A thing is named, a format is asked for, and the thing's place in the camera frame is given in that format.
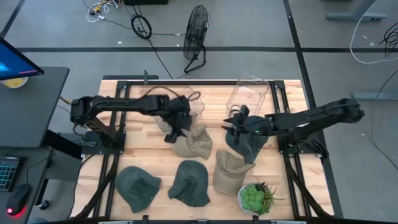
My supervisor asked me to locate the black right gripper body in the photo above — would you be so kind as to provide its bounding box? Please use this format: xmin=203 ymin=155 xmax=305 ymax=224
xmin=238 ymin=114 xmax=275 ymax=137

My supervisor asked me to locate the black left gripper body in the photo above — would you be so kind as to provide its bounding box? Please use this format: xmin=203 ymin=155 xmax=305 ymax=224
xmin=169 ymin=95 xmax=193 ymax=132

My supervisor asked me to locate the beige bucket hat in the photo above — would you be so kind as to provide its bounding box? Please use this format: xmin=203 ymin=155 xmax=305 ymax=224
xmin=172 ymin=124 xmax=214 ymax=161
xmin=212 ymin=149 xmax=256 ymax=196

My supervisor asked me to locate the dark grey bucket hat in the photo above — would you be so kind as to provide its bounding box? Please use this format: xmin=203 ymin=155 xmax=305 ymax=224
xmin=167 ymin=159 xmax=211 ymax=208
xmin=225 ymin=130 xmax=269 ymax=165
xmin=114 ymin=166 xmax=162 ymax=214

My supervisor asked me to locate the clear plastic bin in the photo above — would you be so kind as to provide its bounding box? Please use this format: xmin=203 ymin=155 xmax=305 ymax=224
xmin=226 ymin=73 xmax=271 ymax=118
xmin=154 ymin=85 xmax=206 ymax=134

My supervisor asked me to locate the green succulent in white pot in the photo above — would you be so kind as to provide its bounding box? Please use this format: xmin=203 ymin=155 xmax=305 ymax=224
xmin=237 ymin=182 xmax=281 ymax=216

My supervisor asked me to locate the black floor fan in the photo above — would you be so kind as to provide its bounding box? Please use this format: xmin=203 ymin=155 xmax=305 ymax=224
xmin=182 ymin=4 xmax=211 ymax=75

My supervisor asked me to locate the black box on floor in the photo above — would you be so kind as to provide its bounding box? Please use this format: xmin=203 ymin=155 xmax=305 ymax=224
xmin=123 ymin=0 xmax=170 ymax=6

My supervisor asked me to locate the grey desk foot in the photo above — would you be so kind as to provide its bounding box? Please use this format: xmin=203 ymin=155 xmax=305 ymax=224
xmin=325 ymin=0 xmax=388 ymax=22
xmin=352 ymin=91 xmax=398 ymax=101

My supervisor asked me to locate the black desk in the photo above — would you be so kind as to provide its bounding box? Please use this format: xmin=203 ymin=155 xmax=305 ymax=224
xmin=0 ymin=66 xmax=70 ymax=149
xmin=0 ymin=146 xmax=53 ymax=224

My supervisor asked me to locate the black mouse with red light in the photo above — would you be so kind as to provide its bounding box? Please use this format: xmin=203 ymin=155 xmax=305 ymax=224
xmin=6 ymin=183 xmax=32 ymax=217

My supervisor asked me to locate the yellow round object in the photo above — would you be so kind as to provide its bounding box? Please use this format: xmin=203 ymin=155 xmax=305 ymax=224
xmin=0 ymin=77 xmax=29 ymax=90

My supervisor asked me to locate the backlit black keyboard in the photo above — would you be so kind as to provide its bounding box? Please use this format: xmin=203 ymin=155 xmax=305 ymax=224
xmin=0 ymin=155 xmax=21 ymax=192

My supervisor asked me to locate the computer monitor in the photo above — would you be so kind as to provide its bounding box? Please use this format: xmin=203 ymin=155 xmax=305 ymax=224
xmin=0 ymin=37 xmax=45 ymax=82

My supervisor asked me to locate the black aluminium rig frame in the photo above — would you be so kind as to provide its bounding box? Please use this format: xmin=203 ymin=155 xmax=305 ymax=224
xmin=72 ymin=74 xmax=336 ymax=224

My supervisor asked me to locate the long black floor cable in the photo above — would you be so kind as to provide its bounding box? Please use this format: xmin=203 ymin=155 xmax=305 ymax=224
xmin=132 ymin=4 xmax=174 ymax=80

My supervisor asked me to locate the coiled black cable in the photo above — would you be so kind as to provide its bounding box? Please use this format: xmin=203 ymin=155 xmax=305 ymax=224
xmin=130 ymin=14 xmax=153 ymax=40

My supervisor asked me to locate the long white cable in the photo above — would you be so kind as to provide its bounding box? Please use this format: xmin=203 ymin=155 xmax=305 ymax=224
xmin=349 ymin=0 xmax=398 ymax=65

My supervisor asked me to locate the white cable bundle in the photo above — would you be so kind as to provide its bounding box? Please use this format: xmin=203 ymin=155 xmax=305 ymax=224
xmin=83 ymin=0 xmax=121 ymax=24

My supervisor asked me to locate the tangled black cable bundle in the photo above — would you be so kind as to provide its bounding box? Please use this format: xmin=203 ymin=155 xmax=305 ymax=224
xmin=379 ymin=20 xmax=398 ymax=58

